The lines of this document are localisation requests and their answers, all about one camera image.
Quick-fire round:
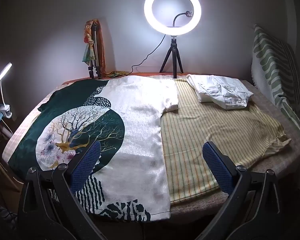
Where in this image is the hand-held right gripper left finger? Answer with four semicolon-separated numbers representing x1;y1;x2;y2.
17;140;108;240

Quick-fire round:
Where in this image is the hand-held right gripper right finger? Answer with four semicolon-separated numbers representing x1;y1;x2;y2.
202;141;284;240

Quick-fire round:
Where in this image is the green and white printed t-shirt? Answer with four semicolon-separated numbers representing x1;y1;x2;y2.
8;76;179;223

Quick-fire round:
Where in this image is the checkered bed cover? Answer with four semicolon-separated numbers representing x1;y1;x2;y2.
2;75;300;220

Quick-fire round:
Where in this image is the folded white garment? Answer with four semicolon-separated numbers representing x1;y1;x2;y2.
186;74;254;110

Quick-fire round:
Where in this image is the small green patterned cloth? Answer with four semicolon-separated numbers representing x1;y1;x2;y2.
104;70;128;78

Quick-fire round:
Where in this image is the green and white striped cushion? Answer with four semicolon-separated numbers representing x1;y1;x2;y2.
251;24;300;155

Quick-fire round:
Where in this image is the folded silver tripod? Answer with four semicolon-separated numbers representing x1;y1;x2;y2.
87;22;102;79

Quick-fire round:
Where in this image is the black mini tripod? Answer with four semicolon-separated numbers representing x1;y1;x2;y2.
159;34;184;79

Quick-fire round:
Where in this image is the white clip desk lamp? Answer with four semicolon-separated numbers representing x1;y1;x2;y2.
0;63;13;119

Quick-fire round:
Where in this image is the black gooseneck phone holder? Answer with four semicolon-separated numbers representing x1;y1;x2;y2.
172;10;193;27

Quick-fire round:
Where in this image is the black power cable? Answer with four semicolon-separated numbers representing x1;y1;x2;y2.
131;34;166;75

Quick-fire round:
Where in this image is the white ring light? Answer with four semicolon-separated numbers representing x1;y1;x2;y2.
144;0;202;35

